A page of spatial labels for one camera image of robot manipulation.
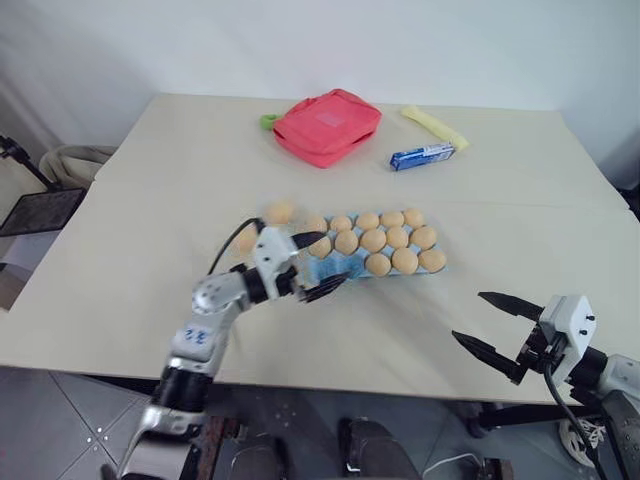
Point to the green pouch loop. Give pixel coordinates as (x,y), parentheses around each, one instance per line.
(267,121)

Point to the red fabric pouch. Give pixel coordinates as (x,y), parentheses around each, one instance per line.
(327,127)

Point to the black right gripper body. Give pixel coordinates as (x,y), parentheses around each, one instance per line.
(534,352)

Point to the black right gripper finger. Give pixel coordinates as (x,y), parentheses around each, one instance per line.
(492,354)
(517,306)

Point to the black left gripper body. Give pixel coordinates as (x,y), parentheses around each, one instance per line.
(286,284)

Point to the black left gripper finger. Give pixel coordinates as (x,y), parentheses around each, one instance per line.
(311,238)
(324,288)

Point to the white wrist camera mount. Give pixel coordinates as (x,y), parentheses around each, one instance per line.
(272,255)
(570,320)

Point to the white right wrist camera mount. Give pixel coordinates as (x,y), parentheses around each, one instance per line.
(570,320)

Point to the blue rectangular packet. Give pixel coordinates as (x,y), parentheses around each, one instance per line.
(422,156)

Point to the black table frame bar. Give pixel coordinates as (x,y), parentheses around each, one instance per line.
(525,415)

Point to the black tripod stand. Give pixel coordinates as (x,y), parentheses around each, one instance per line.
(22,157)

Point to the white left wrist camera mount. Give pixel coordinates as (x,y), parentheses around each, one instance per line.
(272,255)

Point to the yellow foam tube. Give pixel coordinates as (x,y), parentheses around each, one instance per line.
(435,127)

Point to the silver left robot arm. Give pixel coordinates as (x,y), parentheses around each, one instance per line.
(200,345)

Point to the tan egg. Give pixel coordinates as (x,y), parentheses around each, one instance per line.
(372,239)
(424,237)
(392,218)
(367,220)
(346,241)
(341,223)
(279,212)
(397,236)
(314,222)
(405,260)
(432,260)
(321,247)
(414,216)
(378,264)

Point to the beige fabric bag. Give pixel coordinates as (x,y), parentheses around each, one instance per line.
(75,162)

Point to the blue egg carton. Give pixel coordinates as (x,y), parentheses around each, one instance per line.
(337,267)

